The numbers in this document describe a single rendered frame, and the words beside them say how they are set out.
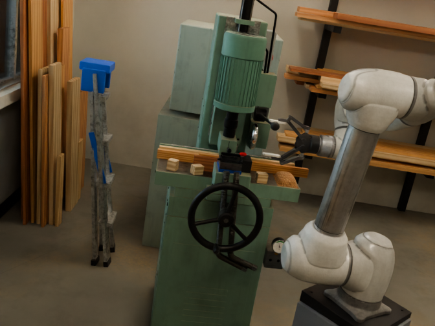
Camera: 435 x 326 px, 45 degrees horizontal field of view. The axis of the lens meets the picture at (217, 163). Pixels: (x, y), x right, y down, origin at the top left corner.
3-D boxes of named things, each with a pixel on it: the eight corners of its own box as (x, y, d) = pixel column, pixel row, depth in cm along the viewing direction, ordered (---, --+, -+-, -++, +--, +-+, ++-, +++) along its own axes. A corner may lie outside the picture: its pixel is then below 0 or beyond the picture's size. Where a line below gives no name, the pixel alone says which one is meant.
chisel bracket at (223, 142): (217, 158, 222) (221, 139, 220) (216, 148, 236) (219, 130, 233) (235, 160, 223) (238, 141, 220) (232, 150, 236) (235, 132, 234)
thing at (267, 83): (254, 105, 238) (259, 73, 234) (251, 101, 247) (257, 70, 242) (272, 108, 239) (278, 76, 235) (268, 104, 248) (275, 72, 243)
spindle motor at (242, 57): (213, 110, 212) (226, 32, 202) (211, 101, 228) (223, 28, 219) (256, 116, 213) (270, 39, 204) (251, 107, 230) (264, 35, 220)
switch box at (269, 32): (257, 65, 242) (264, 30, 237) (255, 62, 252) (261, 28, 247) (270, 67, 243) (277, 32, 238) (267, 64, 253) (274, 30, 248)
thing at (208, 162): (192, 169, 219) (194, 155, 217) (191, 168, 220) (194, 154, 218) (248, 176, 221) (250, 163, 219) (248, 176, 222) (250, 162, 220)
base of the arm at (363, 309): (399, 311, 191) (403, 298, 189) (358, 323, 178) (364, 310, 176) (361, 283, 205) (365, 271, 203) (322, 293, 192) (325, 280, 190)
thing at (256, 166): (156, 158, 225) (157, 149, 224) (156, 156, 227) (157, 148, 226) (307, 178, 232) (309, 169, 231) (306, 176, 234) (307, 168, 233)
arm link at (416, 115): (426, 94, 170) (388, 87, 167) (463, 72, 153) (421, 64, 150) (426, 132, 166) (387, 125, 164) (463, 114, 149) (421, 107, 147)
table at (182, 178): (151, 193, 203) (153, 178, 202) (156, 167, 232) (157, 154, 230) (303, 212, 210) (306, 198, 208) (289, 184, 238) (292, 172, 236)
